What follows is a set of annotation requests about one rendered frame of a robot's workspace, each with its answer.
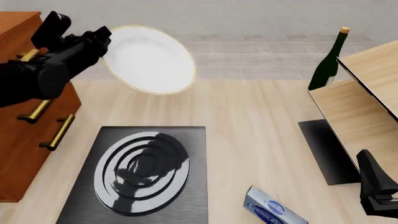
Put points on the dark green wine bottle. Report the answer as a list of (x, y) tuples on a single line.
[(325, 70)]

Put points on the blue cream cheese box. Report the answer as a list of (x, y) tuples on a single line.
[(270, 207)]

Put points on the white plate with gold rim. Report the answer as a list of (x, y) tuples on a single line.
[(149, 63)]

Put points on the pale wooden shelf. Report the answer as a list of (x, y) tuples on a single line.
[(348, 112)]

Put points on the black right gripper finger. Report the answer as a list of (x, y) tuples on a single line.
[(371, 172)]

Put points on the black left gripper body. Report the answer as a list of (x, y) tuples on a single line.
[(90, 43)]

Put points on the red-brown wooden cabinet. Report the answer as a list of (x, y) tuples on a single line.
[(18, 151)]

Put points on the flat black stove plate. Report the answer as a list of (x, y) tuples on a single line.
[(186, 149)]

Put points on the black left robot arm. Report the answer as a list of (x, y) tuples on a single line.
[(53, 79)]

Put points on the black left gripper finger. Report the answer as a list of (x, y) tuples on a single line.
[(104, 32)]

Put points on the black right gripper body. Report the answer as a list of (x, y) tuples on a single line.
[(379, 205)]

